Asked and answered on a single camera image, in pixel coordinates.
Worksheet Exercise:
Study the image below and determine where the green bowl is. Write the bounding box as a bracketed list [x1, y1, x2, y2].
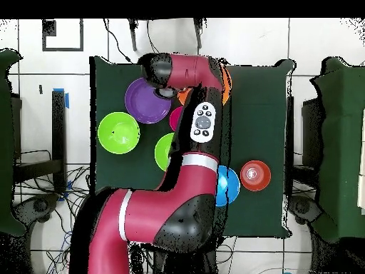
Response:
[154, 132, 175, 172]
[97, 111, 141, 156]

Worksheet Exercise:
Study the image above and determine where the small pink-red bowl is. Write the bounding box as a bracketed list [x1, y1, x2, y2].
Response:
[169, 106, 184, 132]

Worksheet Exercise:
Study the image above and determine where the large yellow-orange bowl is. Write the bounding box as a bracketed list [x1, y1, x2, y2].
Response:
[177, 64, 234, 107]

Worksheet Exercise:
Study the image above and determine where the purple bowl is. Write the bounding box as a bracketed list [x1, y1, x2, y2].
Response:
[124, 77, 173, 125]

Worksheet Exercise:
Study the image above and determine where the blue bowl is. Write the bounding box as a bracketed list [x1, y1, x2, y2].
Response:
[215, 165, 241, 207]

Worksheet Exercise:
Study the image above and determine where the dark green table cloth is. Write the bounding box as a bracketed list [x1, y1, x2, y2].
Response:
[89, 55, 294, 239]

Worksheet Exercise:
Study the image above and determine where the small orange bowl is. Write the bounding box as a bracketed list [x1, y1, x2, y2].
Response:
[240, 160, 272, 192]

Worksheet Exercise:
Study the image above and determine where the black metal beam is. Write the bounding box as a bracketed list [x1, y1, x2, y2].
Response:
[285, 95, 295, 198]

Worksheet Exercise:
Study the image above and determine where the black stand leg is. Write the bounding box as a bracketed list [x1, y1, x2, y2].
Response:
[192, 18, 207, 49]
[127, 18, 138, 52]

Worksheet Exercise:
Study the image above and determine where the green cloth side table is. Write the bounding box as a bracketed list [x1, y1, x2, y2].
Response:
[309, 56, 365, 243]
[0, 48, 28, 238]

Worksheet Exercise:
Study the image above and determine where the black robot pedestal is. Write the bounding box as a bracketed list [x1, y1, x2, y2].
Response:
[128, 242, 219, 274]

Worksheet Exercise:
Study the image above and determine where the tangle of cables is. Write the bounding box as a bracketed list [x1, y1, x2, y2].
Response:
[16, 149, 92, 274]

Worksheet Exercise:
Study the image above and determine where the black metal frame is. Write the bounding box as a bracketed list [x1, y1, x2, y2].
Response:
[13, 89, 68, 196]

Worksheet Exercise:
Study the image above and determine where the black square frame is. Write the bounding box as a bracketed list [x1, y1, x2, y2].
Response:
[41, 18, 84, 53]

